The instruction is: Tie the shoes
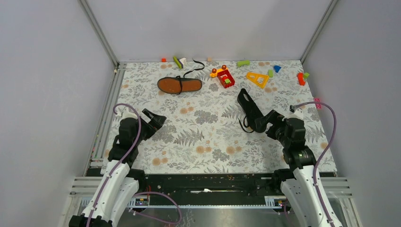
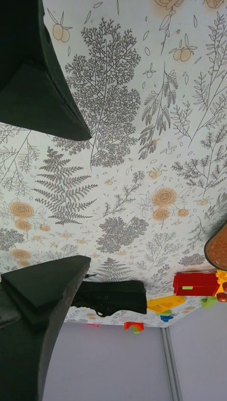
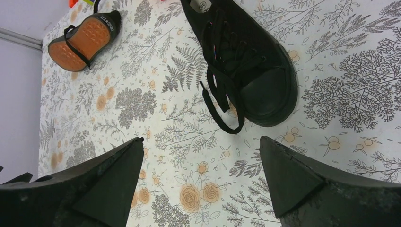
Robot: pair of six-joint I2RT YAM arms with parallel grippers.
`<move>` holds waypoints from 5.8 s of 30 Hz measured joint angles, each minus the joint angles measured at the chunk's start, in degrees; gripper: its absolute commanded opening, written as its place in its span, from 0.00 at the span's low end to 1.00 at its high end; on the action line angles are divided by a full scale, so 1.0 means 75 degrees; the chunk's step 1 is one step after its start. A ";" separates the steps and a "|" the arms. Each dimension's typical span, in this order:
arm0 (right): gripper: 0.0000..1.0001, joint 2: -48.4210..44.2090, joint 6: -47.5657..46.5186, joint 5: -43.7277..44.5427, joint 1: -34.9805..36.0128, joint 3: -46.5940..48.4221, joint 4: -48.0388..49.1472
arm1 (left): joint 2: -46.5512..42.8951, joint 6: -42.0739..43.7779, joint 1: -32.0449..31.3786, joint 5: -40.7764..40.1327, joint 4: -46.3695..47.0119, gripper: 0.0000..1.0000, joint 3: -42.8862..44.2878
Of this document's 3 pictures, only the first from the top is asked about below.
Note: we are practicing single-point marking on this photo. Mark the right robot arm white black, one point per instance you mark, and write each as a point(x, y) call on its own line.
point(300, 182)

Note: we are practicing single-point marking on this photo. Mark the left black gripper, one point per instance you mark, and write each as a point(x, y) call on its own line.
point(157, 122)

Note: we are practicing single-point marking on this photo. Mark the black sneaker with laces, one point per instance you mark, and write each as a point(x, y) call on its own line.
point(251, 110)

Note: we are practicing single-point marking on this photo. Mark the green curved toy block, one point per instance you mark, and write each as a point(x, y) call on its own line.
point(243, 63)

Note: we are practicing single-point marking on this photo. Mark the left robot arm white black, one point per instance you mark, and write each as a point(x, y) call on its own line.
point(120, 181)

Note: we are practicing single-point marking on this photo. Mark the yellow triangular toy frame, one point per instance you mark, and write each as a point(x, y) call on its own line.
point(258, 79)

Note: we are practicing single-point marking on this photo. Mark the overturned shoe orange sole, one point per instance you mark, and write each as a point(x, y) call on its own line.
point(179, 84)

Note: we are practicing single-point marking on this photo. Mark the aluminium frame rails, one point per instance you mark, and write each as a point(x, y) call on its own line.
point(80, 69)

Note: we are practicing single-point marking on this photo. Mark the pink lego brick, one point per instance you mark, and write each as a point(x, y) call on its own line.
point(317, 103)

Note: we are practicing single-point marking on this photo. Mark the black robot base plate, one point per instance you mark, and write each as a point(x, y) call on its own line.
point(242, 190)

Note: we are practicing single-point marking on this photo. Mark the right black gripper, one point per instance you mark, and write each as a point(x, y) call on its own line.
point(261, 122)

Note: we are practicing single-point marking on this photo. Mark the red and green toy blocks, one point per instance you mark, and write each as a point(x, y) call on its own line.
point(302, 77)

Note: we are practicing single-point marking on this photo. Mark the blue toy block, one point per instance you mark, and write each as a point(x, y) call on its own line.
point(277, 68)

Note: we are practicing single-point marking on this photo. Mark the floral patterned table mat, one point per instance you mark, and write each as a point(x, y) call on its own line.
point(202, 133)

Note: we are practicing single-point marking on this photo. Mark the red duplo block assembly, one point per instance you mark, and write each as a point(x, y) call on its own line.
point(223, 75)

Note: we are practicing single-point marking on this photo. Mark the green purple white toy blocks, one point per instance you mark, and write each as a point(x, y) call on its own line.
point(180, 62)

